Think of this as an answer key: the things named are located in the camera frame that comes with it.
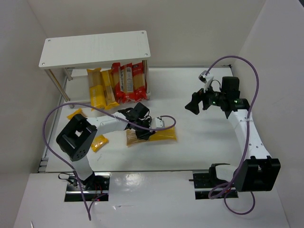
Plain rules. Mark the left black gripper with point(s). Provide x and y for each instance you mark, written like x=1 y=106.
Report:
x=144 y=132

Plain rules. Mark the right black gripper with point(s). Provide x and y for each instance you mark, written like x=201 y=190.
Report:
x=202 y=99

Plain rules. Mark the yellow spaghetti bag table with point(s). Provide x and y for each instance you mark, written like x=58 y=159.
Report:
x=99 y=141
x=168 y=134

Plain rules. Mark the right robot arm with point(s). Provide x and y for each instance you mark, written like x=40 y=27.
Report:
x=257 y=170

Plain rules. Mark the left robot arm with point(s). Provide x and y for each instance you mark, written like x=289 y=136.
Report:
x=77 y=136

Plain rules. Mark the yellow spaghetti bag on shelf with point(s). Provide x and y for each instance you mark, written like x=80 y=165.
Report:
x=96 y=90

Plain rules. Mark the white two-tier shelf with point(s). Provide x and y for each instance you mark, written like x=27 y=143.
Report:
x=66 y=59

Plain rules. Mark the red spaghetti bag right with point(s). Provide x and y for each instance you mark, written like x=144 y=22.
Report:
x=134 y=83

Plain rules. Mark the red spaghetti bag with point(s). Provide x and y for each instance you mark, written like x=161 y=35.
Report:
x=117 y=84
x=134 y=83

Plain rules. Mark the narrow yellow spaghetti bag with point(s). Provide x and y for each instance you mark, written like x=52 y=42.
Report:
x=108 y=90

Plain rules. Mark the red spaghetti bag left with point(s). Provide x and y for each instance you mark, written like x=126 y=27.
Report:
x=117 y=84

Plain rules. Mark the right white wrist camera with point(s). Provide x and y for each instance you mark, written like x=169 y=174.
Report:
x=206 y=78

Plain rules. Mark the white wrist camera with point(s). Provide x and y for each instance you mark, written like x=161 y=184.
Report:
x=206 y=78
x=157 y=123

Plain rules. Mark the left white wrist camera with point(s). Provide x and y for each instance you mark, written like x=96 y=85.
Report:
x=157 y=123

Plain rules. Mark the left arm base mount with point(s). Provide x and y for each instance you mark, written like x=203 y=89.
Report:
x=98 y=190

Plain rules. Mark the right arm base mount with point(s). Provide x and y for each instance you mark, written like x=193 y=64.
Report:
x=204 y=181

